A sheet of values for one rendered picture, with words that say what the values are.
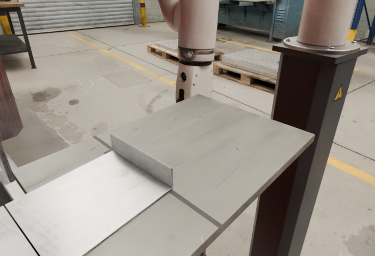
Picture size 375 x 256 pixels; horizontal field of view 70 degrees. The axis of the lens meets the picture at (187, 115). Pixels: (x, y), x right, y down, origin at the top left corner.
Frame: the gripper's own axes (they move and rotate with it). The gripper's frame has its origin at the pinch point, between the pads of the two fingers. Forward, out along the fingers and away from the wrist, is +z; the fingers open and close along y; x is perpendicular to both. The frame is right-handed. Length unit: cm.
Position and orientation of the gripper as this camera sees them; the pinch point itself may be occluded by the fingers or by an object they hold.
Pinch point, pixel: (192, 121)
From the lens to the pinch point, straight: 66.8
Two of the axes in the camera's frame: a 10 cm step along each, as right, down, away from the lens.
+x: -8.2, -2.6, 5.1
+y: 5.7, -2.9, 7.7
